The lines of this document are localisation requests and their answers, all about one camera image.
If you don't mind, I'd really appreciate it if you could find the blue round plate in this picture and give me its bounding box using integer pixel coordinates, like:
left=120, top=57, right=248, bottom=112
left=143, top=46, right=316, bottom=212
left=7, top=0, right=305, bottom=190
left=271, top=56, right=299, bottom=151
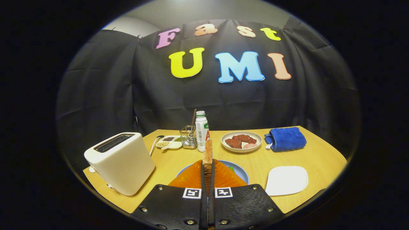
left=176, top=160, right=250, bottom=185

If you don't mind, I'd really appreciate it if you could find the blue folded towel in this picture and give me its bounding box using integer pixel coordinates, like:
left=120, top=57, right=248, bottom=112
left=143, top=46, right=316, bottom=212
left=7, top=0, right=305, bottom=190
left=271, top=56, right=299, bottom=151
left=264, top=127, right=307, bottom=152

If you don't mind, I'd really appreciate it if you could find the small white rectangular plate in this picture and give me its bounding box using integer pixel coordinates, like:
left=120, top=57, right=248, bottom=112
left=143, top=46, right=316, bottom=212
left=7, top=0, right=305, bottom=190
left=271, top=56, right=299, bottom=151
left=265, top=165, right=309, bottom=196

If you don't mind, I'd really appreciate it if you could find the beige round plate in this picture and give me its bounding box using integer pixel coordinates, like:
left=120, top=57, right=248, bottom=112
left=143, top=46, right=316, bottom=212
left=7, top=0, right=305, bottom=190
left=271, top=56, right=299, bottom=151
left=221, top=131, right=263, bottom=153

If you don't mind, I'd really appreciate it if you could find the black backdrop cloth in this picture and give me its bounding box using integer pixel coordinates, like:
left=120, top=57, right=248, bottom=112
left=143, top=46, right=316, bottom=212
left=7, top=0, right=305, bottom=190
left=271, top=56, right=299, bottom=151
left=56, top=19, right=361, bottom=192

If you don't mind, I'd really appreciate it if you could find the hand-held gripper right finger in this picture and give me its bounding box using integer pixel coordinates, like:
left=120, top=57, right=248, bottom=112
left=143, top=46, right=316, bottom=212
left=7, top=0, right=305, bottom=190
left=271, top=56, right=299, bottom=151
left=208, top=159, right=285, bottom=230

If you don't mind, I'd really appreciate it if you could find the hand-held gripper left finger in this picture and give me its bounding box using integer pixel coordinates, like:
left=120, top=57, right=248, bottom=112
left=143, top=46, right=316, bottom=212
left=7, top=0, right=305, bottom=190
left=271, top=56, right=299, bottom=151
left=132, top=159, right=208, bottom=230

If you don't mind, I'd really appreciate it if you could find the white drink bottle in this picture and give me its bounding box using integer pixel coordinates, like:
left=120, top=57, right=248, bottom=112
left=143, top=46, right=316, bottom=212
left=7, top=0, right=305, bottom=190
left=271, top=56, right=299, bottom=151
left=195, top=111, right=210, bottom=152

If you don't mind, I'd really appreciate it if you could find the toasted bread slice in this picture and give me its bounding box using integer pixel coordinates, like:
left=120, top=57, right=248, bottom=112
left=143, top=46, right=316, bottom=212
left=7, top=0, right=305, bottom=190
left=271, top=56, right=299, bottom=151
left=203, top=139, right=214, bottom=192

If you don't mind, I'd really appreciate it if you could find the white toaster cable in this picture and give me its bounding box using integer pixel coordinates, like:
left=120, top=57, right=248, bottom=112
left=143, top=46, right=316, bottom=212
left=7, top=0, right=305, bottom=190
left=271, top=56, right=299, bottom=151
left=149, top=135, right=165, bottom=157

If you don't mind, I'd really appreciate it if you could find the white divided condiment dish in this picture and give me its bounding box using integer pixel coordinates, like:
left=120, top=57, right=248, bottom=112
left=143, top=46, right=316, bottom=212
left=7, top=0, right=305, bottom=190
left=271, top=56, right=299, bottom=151
left=156, top=135, right=183, bottom=150

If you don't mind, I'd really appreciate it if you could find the wire mesh utensil holder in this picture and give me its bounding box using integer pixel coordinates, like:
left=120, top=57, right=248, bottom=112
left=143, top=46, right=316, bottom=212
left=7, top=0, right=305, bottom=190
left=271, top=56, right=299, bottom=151
left=179, top=125, right=197, bottom=150

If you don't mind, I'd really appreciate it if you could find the white toaster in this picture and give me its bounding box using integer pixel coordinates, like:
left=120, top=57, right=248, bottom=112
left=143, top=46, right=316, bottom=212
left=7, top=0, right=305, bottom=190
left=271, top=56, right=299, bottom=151
left=84, top=132, right=156, bottom=196

